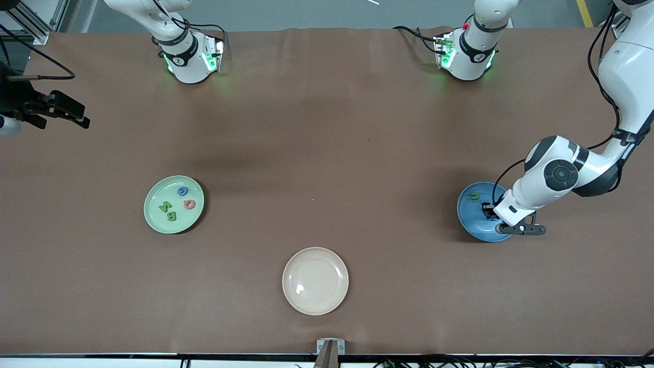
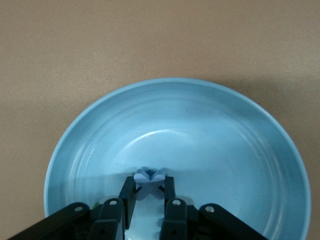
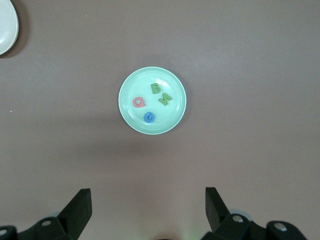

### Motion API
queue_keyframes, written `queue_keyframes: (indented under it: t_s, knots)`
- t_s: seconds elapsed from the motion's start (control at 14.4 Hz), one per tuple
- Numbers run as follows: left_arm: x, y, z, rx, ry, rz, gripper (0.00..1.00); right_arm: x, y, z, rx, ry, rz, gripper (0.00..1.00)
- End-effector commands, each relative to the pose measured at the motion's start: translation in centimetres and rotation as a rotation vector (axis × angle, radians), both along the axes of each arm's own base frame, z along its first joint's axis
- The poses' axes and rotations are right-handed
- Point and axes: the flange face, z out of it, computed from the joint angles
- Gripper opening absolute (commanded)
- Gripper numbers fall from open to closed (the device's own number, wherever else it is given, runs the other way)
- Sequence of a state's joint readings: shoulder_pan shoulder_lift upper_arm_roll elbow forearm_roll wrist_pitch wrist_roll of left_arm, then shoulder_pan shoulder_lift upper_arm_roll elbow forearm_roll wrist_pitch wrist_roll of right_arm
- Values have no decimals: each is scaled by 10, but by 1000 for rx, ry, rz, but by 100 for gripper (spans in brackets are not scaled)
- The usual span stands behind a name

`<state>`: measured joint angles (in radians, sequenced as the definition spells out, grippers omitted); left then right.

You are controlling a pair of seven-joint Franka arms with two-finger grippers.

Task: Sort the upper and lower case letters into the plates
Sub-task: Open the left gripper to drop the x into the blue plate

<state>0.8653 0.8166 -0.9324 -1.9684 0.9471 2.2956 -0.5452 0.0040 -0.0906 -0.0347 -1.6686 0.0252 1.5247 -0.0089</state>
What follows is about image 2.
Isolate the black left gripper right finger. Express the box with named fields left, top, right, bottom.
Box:
left=159, top=176, right=189, bottom=240

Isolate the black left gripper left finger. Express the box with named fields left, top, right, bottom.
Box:
left=89, top=176, right=137, bottom=240

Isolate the blue lowercase letter x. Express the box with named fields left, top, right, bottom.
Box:
left=133, top=167, right=166, bottom=201

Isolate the blue plate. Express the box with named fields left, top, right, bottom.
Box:
left=43, top=77, right=312, bottom=240

